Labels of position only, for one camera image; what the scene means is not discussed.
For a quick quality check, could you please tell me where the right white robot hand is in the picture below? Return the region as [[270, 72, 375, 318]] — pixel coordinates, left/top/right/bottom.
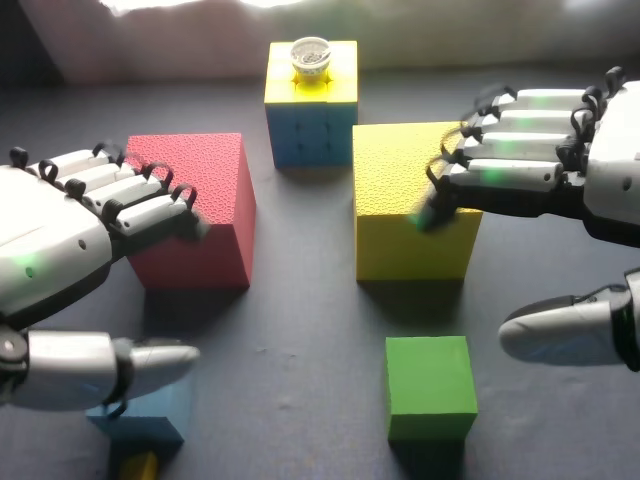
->
[[414, 67, 640, 374]]

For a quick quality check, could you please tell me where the blue block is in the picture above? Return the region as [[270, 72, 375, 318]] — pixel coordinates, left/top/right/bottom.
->
[[85, 373, 194, 449]]

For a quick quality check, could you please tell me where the colourful puzzle cube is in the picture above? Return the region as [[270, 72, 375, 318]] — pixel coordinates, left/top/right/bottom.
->
[[263, 39, 360, 170]]

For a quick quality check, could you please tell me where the small yellow block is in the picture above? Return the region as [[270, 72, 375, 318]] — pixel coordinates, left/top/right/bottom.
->
[[118, 451, 160, 480]]

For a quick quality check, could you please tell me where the large yellow textured cube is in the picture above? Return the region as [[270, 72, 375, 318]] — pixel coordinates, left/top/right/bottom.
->
[[351, 121, 484, 282]]

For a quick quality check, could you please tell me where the small white cup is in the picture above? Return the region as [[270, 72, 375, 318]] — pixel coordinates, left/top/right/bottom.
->
[[289, 36, 335, 81]]

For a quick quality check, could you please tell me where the grey table cloth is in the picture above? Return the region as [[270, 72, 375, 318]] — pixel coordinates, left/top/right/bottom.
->
[[0, 67, 640, 480]]

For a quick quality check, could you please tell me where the green block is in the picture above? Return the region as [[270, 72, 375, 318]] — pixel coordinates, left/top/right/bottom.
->
[[384, 335, 479, 442]]

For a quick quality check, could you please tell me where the large red textured cube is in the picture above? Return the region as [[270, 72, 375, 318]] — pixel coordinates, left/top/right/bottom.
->
[[124, 132, 257, 290]]

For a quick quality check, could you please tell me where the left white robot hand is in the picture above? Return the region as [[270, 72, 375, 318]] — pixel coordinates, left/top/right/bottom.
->
[[0, 142, 211, 414]]

